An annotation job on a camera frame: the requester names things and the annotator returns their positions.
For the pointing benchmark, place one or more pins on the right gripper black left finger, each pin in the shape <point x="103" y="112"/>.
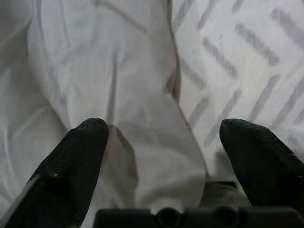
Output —
<point x="66" y="171"/>

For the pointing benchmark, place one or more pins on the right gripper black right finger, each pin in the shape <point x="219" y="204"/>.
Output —
<point x="261" y="166"/>

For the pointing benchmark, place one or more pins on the white herringbone mattress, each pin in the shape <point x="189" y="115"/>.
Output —
<point x="249" y="71"/>

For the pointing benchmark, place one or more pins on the grey crumpled blanket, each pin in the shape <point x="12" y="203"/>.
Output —
<point x="107" y="71"/>

